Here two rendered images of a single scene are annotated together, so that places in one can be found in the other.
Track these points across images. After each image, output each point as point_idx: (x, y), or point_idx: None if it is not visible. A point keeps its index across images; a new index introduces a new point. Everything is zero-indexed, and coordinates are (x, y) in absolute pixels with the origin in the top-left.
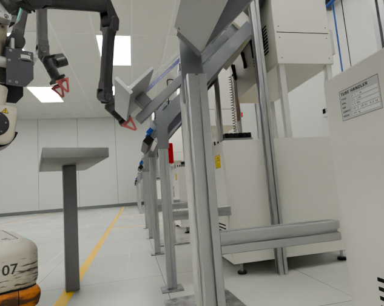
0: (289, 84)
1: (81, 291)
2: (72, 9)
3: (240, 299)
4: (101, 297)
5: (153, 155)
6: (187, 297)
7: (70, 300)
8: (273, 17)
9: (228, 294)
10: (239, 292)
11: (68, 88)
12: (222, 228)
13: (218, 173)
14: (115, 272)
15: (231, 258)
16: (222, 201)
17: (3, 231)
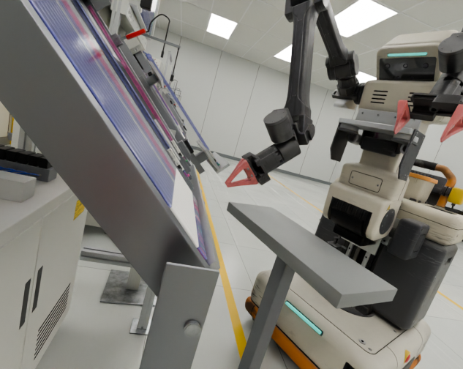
0: None
1: (234, 364)
2: (325, 40)
3: (102, 288)
4: (208, 337)
5: (152, 355)
6: (138, 301)
7: (234, 343)
8: None
9: (107, 291)
10: (92, 296)
11: (395, 124)
12: (61, 299)
13: (77, 223)
14: None
15: (67, 310)
16: (72, 258)
17: (355, 343)
